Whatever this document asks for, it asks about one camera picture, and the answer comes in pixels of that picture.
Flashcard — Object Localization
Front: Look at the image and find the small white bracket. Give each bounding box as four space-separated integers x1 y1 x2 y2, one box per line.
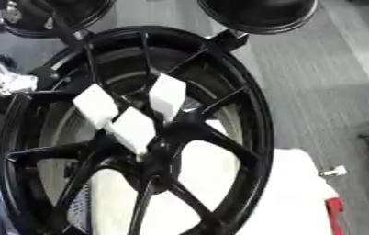
320 165 349 177

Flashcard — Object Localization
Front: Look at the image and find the black wheel stand clamp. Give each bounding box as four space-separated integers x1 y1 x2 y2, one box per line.
208 28 251 52

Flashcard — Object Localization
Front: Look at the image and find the red object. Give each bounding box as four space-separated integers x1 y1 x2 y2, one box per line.
324 197 347 235

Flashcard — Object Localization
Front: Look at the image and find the black spoked wheel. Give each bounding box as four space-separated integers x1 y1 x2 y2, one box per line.
0 25 276 235

